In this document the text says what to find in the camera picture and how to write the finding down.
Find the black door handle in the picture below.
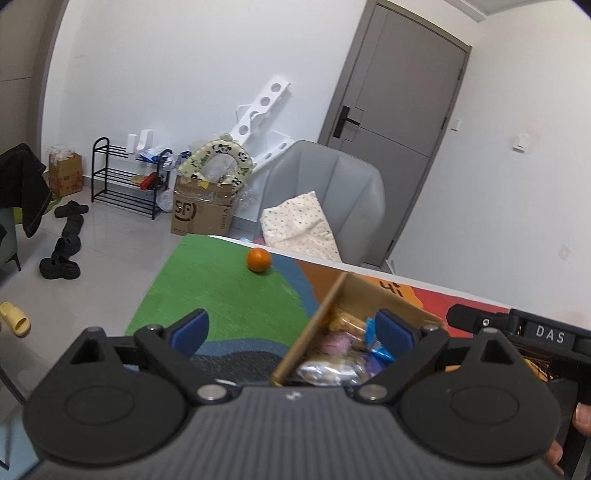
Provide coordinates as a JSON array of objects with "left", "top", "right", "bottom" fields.
[{"left": 332, "top": 105, "right": 365, "bottom": 140}]

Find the orange fruit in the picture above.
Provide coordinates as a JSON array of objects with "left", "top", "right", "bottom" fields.
[{"left": 247, "top": 248, "right": 273, "bottom": 274}]

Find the person's right hand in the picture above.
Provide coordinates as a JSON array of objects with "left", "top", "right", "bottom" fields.
[{"left": 545, "top": 404, "right": 591, "bottom": 476}]

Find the taped cardboard carton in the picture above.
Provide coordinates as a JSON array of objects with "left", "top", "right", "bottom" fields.
[{"left": 171, "top": 178, "right": 239, "bottom": 237}]

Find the long white purple packet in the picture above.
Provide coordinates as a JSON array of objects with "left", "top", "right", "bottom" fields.
[{"left": 298, "top": 353, "right": 382, "bottom": 387}]

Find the colourful cartoon mat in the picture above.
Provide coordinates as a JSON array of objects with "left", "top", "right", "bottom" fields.
[{"left": 124, "top": 233, "right": 555, "bottom": 388}]

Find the panda print seat cushion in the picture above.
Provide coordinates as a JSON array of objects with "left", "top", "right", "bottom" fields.
[{"left": 178, "top": 134, "right": 256, "bottom": 191}]

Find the blue white bag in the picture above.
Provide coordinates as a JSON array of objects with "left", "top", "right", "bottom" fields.
[{"left": 139, "top": 145, "right": 172, "bottom": 163}]

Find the green chair with black legs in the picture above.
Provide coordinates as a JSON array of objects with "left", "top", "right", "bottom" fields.
[{"left": 0, "top": 208, "right": 22, "bottom": 274}]

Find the yellow slipper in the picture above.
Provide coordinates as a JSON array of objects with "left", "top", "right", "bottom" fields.
[{"left": 0, "top": 301, "right": 33, "bottom": 338}]

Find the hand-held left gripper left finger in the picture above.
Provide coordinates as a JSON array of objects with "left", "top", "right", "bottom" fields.
[{"left": 68, "top": 309, "right": 232, "bottom": 405}]

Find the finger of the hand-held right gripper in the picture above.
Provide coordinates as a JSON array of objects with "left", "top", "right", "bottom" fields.
[{"left": 446, "top": 303, "right": 516, "bottom": 333}]

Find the black chunky shoe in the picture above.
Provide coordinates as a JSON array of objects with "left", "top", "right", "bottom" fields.
[{"left": 39, "top": 254, "right": 82, "bottom": 281}]

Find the black shoe rack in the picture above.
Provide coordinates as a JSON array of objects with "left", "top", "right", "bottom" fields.
[{"left": 91, "top": 137, "right": 174, "bottom": 220}]

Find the cardboard box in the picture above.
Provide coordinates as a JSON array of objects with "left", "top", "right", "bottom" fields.
[{"left": 270, "top": 272, "right": 450, "bottom": 387}]

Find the dotted cream pillow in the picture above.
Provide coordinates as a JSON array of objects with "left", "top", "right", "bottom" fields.
[{"left": 261, "top": 191, "right": 343, "bottom": 263}]

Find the pink clear packet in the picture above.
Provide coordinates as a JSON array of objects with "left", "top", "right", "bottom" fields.
[{"left": 322, "top": 333, "right": 355, "bottom": 357}]

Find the black sandal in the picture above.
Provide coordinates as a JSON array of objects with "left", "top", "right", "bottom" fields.
[
  {"left": 54, "top": 200, "right": 90, "bottom": 219},
  {"left": 61, "top": 216, "right": 85, "bottom": 254}
]

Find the dark jacket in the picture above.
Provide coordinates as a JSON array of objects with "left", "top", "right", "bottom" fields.
[{"left": 0, "top": 144, "right": 53, "bottom": 239}]

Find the clear tray of biscuits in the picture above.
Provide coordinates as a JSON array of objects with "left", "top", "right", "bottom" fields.
[{"left": 329, "top": 311, "right": 368, "bottom": 341}]

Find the white board with holes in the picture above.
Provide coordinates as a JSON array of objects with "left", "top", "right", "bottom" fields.
[{"left": 228, "top": 76, "right": 292, "bottom": 174}]

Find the blue white packet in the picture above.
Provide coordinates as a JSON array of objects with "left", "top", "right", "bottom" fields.
[{"left": 366, "top": 318, "right": 396, "bottom": 363}]

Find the grey door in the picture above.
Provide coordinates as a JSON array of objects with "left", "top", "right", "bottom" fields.
[{"left": 318, "top": 2, "right": 472, "bottom": 274}]

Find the grey chair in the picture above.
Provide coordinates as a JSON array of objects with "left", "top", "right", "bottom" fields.
[{"left": 261, "top": 140, "right": 387, "bottom": 269}]

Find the small printed carton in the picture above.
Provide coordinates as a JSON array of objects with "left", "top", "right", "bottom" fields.
[{"left": 48, "top": 147, "right": 84, "bottom": 197}]

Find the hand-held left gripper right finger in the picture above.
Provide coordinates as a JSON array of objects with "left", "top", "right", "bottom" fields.
[{"left": 353, "top": 309, "right": 523, "bottom": 404}]

